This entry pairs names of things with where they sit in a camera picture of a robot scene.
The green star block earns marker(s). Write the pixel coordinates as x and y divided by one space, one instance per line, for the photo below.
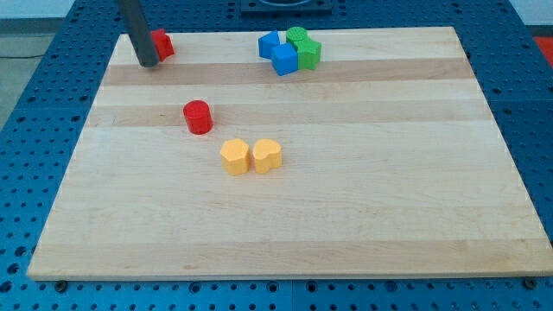
309 53

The red star block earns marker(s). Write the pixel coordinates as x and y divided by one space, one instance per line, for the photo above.
163 44

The yellow heart block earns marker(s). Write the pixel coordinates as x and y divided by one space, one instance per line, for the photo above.
267 154

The yellow hexagon block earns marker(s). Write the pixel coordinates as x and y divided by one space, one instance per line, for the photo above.
235 156

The red cylinder block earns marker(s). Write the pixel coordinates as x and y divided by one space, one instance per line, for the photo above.
198 117

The blue cube block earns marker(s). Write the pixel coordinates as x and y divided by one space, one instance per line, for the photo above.
284 59

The blue moon-shaped block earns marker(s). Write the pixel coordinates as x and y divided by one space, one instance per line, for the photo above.
267 42

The light wooden board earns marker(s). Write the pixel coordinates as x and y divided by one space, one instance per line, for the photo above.
393 167

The green cylinder block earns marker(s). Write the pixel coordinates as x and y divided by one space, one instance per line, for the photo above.
296 34

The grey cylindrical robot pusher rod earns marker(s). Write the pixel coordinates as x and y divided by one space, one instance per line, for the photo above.
138 31

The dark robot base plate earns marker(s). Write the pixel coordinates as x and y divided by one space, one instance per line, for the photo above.
258 7

